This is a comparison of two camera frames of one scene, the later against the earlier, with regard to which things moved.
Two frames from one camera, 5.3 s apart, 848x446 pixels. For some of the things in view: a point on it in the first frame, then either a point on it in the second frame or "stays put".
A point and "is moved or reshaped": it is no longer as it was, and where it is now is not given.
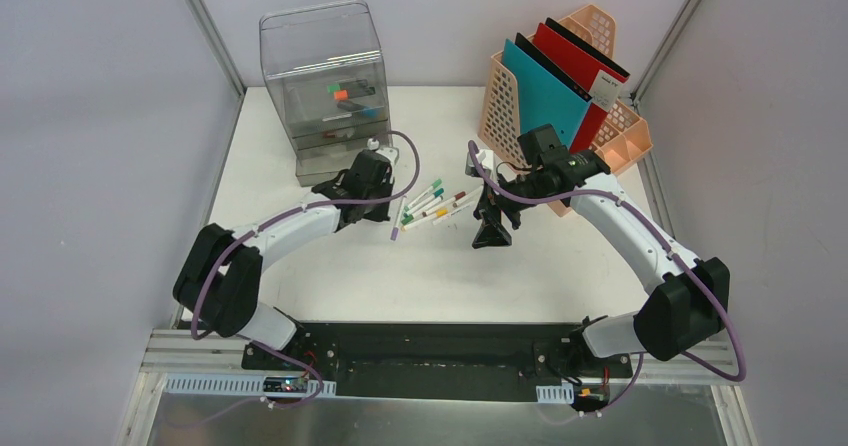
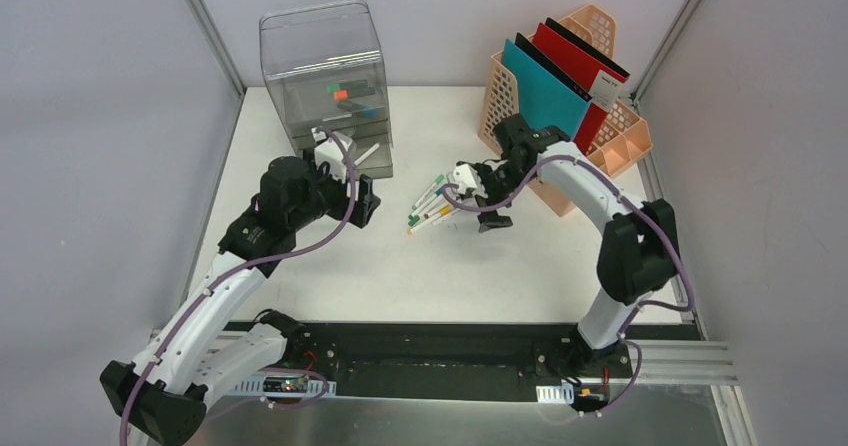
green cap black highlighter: [347, 85] stays put
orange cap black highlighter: [345, 95] stays put
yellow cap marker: [436, 214] is moved or reshaped
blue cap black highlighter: [366, 111] stays put
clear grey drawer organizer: [327, 73] stays put
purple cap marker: [395, 231] is moved or reshaped
